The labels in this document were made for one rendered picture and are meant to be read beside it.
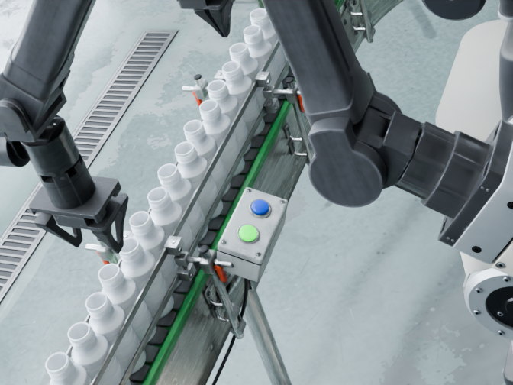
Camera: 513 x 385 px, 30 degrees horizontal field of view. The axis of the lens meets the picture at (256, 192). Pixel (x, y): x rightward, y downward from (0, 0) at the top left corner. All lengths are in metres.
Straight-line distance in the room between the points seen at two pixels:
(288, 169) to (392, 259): 1.02
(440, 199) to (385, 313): 1.93
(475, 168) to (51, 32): 0.45
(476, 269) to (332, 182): 0.39
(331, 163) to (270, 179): 1.03
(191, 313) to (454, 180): 0.86
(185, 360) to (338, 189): 0.82
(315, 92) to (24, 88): 0.33
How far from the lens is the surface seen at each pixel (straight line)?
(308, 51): 0.91
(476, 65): 1.21
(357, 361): 2.79
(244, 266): 1.61
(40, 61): 1.05
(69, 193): 1.17
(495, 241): 0.98
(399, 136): 0.95
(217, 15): 1.49
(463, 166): 0.95
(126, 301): 1.58
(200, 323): 1.75
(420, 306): 2.87
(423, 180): 0.95
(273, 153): 1.97
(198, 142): 1.78
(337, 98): 0.92
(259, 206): 1.64
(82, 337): 1.54
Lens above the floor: 2.23
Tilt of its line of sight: 42 degrees down
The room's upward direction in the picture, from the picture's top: 19 degrees counter-clockwise
